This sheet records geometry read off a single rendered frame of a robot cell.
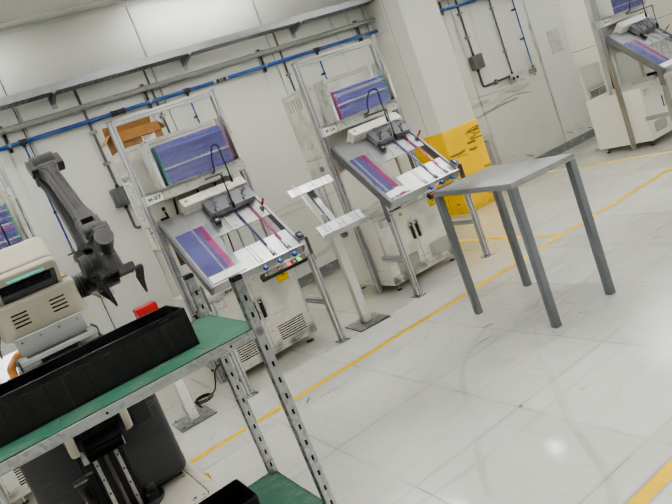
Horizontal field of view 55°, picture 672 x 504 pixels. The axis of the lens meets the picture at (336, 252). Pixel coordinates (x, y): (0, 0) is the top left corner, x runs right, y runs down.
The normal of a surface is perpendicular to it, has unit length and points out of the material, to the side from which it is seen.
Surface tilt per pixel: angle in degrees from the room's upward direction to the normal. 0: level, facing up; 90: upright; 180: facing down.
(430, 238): 90
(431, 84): 90
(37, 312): 98
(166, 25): 90
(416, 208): 90
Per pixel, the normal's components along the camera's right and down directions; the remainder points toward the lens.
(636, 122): -0.79, 0.40
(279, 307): 0.50, -0.02
